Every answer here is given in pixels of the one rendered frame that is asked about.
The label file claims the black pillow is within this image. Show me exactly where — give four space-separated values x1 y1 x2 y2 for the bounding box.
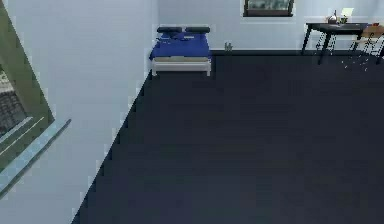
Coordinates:
156 26 183 34
185 26 211 34

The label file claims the black table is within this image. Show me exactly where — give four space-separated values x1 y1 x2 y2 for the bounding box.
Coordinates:
301 22 384 66

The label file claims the blue bed white frame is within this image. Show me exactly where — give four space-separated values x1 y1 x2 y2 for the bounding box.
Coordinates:
148 31 213 77

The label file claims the brown wooden chair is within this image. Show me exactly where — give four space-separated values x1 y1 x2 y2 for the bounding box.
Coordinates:
349 25 384 57

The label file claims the green framed window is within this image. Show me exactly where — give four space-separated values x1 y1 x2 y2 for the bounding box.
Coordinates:
0 3 72 200

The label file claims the dark framed window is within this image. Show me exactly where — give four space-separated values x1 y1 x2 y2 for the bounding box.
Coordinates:
242 0 296 18

